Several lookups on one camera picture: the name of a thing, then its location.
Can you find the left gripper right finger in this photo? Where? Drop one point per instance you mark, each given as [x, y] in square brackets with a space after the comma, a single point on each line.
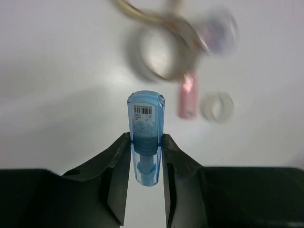
[197, 196]

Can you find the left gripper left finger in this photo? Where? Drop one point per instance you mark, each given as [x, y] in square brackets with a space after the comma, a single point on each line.
[91, 195]

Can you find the small white tape roll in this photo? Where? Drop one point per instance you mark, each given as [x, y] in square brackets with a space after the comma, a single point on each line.
[217, 107]

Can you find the blue correction tape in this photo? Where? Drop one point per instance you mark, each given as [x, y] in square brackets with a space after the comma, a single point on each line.
[146, 124]

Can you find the pink correction tape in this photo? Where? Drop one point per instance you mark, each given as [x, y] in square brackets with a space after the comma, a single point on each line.
[188, 97]

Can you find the wide grey tape roll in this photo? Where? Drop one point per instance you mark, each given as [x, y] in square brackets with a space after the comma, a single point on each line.
[165, 51]

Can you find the clear jar purple contents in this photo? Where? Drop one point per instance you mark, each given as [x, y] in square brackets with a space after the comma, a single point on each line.
[218, 32]

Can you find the patterned tape roll thin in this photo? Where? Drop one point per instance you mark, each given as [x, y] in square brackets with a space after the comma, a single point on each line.
[147, 14]

